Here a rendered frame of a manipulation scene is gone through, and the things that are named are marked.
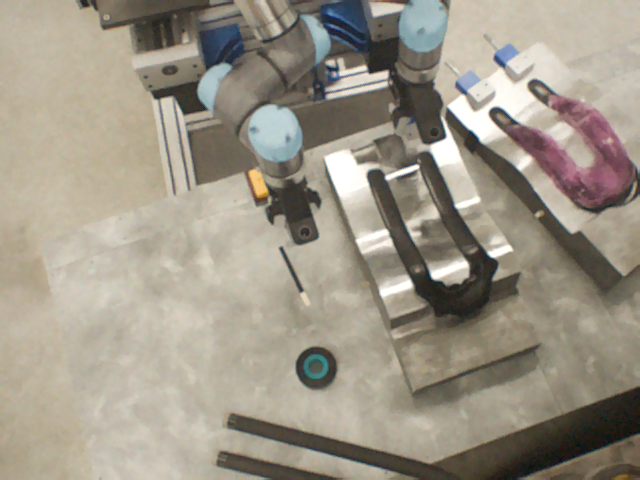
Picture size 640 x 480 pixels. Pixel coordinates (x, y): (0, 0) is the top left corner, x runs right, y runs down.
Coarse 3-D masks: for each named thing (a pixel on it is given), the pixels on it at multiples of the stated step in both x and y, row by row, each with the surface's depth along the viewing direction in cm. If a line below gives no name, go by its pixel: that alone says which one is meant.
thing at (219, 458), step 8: (216, 456) 142; (224, 456) 142; (232, 456) 141; (240, 456) 142; (216, 464) 142; (224, 464) 141; (232, 464) 141; (240, 464) 140; (248, 464) 140; (256, 464) 140; (264, 464) 140; (272, 464) 140; (280, 464) 140; (248, 472) 140; (256, 472) 139; (264, 472) 139; (272, 472) 138; (280, 472) 138; (288, 472) 138; (296, 472) 138; (304, 472) 138; (312, 472) 138
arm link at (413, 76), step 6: (396, 66) 132; (402, 66) 131; (438, 66) 132; (402, 72) 133; (408, 72) 131; (414, 72) 130; (420, 72) 130; (426, 72) 130; (432, 72) 131; (408, 78) 133; (414, 78) 132; (420, 78) 132; (426, 78) 132
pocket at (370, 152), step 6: (372, 144) 157; (354, 150) 157; (360, 150) 157; (366, 150) 158; (372, 150) 158; (378, 150) 155; (354, 156) 158; (360, 156) 157; (366, 156) 157; (372, 156) 157; (378, 156) 157; (360, 162) 157; (366, 162) 157
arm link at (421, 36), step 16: (416, 0) 122; (432, 0) 122; (416, 16) 121; (432, 16) 121; (448, 16) 126; (400, 32) 124; (416, 32) 120; (432, 32) 120; (400, 48) 128; (416, 48) 124; (432, 48) 124; (416, 64) 128; (432, 64) 129
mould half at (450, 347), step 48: (384, 144) 155; (432, 144) 154; (336, 192) 154; (384, 240) 148; (432, 240) 146; (480, 240) 144; (384, 288) 140; (432, 336) 144; (480, 336) 144; (528, 336) 143; (432, 384) 143
